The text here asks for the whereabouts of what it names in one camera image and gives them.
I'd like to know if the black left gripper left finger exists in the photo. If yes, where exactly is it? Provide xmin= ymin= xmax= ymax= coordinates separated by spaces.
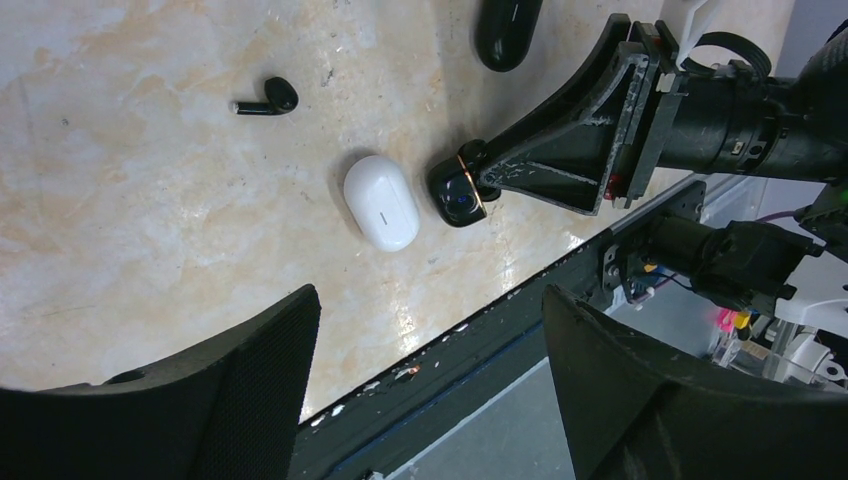
xmin=1 ymin=284 xmax=321 ymax=479

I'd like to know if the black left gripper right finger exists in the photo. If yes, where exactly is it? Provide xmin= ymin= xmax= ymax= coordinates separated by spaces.
xmin=542 ymin=285 xmax=847 ymax=479

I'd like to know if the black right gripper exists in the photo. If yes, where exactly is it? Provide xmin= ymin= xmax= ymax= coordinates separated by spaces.
xmin=476 ymin=13 xmax=686 ymax=216

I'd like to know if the black earbud charging case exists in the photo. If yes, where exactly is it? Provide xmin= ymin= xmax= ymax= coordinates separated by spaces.
xmin=473 ymin=0 xmax=543 ymax=73

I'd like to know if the white earbud charging case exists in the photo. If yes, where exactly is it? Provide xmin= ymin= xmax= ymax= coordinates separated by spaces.
xmin=343 ymin=155 xmax=420 ymax=252

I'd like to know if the black stem earbud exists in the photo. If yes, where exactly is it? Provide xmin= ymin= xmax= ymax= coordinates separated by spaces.
xmin=230 ymin=77 xmax=299 ymax=116

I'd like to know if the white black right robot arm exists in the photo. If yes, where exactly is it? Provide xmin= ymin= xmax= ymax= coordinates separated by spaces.
xmin=475 ymin=14 xmax=847 ymax=336

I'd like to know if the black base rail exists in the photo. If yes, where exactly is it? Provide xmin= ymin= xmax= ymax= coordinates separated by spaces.
xmin=288 ymin=175 xmax=710 ymax=480

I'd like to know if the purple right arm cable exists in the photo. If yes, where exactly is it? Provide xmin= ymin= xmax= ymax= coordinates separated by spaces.
xmin=755 ymin=209 xmax=806 ymax=225

